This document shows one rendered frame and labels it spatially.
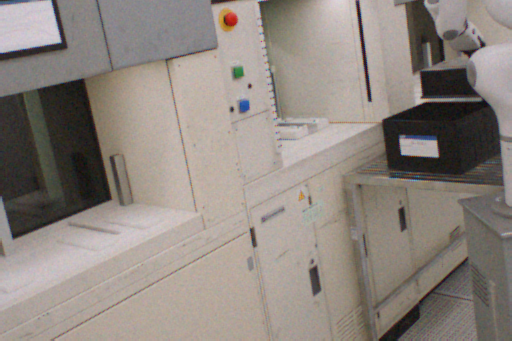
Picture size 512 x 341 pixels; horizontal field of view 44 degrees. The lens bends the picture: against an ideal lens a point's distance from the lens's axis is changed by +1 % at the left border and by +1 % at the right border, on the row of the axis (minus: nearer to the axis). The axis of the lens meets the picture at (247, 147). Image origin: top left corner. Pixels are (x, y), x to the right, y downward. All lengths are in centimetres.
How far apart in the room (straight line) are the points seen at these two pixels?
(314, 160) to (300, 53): 61
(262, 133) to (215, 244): 37
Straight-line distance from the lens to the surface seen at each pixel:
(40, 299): 151
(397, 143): 215
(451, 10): 206
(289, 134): 235
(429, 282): 285
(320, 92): 255
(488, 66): 161
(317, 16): 250
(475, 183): 198
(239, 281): 188
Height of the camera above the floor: 138
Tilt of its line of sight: 13 degrees down
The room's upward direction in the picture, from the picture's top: 10 degrees counter-clockwise
